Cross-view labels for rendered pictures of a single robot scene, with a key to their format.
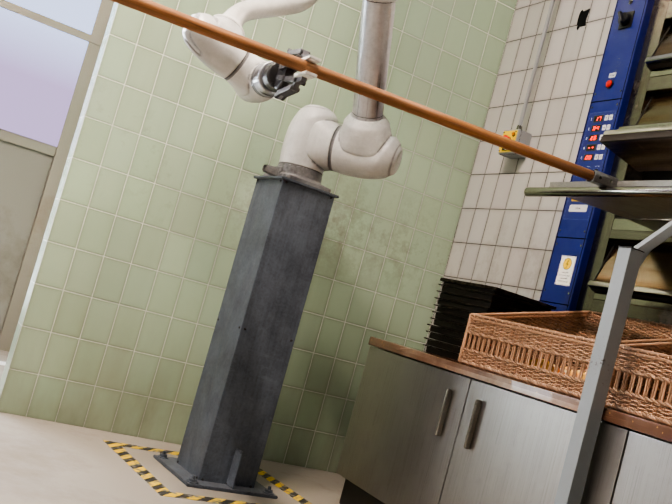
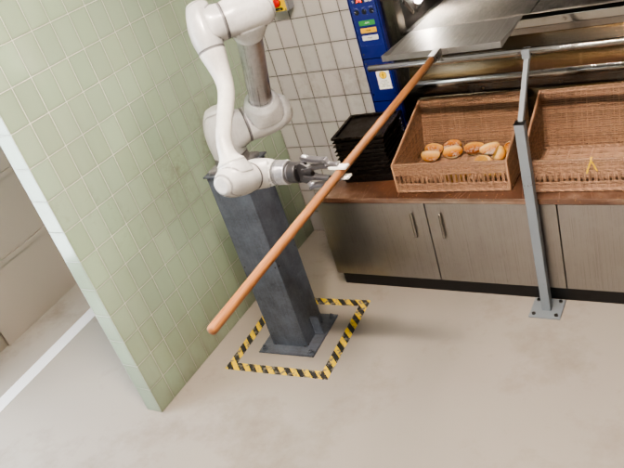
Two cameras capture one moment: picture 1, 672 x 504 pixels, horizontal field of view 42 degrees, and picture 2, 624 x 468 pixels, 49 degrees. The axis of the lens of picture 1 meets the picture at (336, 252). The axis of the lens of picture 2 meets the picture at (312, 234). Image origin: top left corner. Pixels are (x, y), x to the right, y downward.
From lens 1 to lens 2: 1.96 m
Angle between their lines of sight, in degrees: 41
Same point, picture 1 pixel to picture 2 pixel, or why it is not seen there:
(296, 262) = (273, 208)
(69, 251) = (123, 308)
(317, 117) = not seen: hidden behind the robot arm
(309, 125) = not seen: hidden behind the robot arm
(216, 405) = (290, 310)
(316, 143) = (240, 136)
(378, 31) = (261, 57)
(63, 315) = (148, 338)
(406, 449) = (393, 248)
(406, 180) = not seen: hidden behind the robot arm
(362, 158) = (275, 125)
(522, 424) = (479, 217)
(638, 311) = (451, 88)
